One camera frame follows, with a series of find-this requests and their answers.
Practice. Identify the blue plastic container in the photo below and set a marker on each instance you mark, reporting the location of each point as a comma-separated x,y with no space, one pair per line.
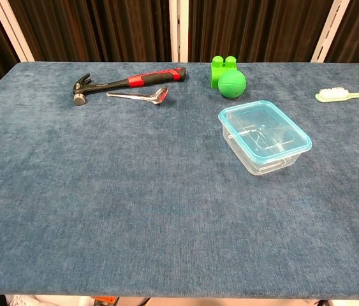
263,127

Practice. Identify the blue velvet table cloth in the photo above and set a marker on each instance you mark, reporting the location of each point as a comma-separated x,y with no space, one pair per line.
134,191

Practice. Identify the small metal ladle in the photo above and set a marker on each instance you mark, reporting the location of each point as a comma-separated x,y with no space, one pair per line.
128,95

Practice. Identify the black red claw hammer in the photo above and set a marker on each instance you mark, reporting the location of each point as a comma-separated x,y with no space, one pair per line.
153,77

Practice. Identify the green toy building block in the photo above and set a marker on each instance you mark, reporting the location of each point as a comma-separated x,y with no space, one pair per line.
215,76

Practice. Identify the green rubber ball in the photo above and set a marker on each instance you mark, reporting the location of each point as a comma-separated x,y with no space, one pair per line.
232,83

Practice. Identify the light green scrub brush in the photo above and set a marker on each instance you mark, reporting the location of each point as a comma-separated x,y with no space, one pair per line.
332,94

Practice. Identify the white metal frame post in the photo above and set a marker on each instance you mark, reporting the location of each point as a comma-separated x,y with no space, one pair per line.
331,32
179,32
12,32

